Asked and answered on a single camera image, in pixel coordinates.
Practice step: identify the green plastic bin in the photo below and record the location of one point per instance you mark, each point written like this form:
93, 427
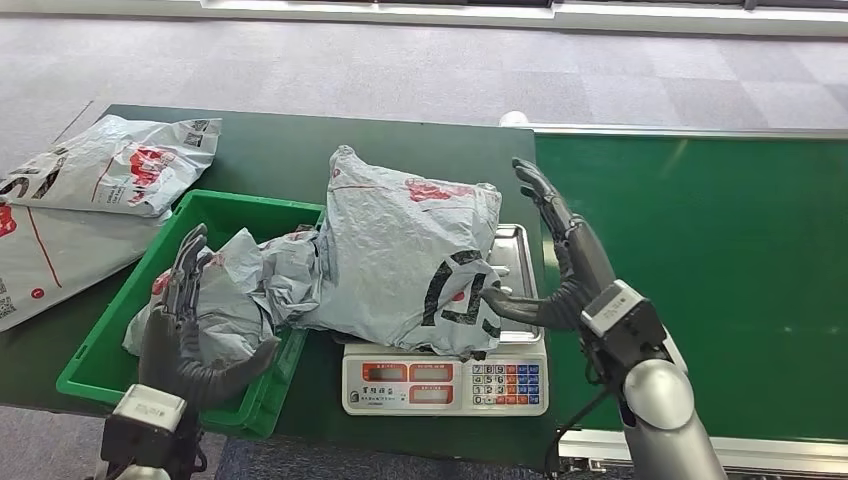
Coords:
232, 212

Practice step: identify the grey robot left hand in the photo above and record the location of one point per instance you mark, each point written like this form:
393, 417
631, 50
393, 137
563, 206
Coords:
172, 358

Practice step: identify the white electronic scale steel tray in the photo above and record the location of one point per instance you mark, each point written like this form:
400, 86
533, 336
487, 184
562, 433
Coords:
430, 391

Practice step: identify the large flat grey mailer package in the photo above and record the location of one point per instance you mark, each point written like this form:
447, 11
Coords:
66, 255

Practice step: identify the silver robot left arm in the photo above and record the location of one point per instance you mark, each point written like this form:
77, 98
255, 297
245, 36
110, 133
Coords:
142, 474

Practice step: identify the grey mailer package QR print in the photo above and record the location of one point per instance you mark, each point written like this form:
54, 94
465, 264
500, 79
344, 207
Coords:
99, 169

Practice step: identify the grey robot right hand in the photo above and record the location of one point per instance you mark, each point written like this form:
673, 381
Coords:
586, 265

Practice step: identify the crumpled grey mailer package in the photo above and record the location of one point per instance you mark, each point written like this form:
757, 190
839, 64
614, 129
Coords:
232, 298

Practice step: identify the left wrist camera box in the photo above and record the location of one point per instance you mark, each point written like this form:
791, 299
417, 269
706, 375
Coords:
146, 430

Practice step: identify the grey plastic mailer package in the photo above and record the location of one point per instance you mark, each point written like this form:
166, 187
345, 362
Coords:
384, 252

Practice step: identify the white round end cap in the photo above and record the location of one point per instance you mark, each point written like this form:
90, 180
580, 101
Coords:
513, 118

